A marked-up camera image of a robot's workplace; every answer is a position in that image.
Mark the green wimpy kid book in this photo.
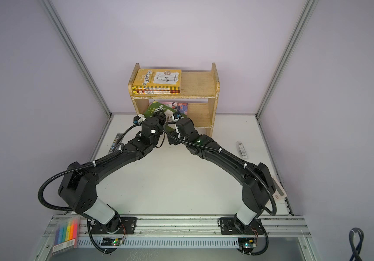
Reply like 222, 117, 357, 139
144, 101, 188, 122

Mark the pink Chinese comic book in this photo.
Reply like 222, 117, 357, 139
162, 102, 188, 115

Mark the red wimpy kid book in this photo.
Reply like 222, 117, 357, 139
132, 89, 180, 92

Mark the yellow green-edged wimpy kid book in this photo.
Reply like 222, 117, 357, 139
131, 69, 182, 91

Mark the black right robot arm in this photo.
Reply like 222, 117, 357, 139
164, 118, 277, 233

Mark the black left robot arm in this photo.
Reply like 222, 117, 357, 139
38, 111, 166, 234

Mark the grey metal ruler strip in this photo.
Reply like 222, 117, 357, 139
108, 133, 123, 154

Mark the wooden two-tier bookshelf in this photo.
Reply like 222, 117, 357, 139
128, 63, 220, 136

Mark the pink calculator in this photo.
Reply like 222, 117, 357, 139
272, 177, 287, 201

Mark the left controller circuit board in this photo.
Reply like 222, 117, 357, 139
101, 238, 125, 248

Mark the controller circuit board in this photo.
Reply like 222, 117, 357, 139
238, 237, 257, 249
101, 238, 125, 248

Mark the right controller circuit board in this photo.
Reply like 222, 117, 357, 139
238, 237, 257, 249

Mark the pack of coloured highlighters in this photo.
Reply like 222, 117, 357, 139
52, 217, 79, 256

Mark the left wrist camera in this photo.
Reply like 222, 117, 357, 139
133, 114, 146, 126

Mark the white slotted cable duct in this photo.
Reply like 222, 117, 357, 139
95, 237, 239, 249

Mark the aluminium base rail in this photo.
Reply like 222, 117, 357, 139
43, 214, 311, 238

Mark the black cable bundle at corner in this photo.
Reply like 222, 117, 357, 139
349, 227, 365, 261

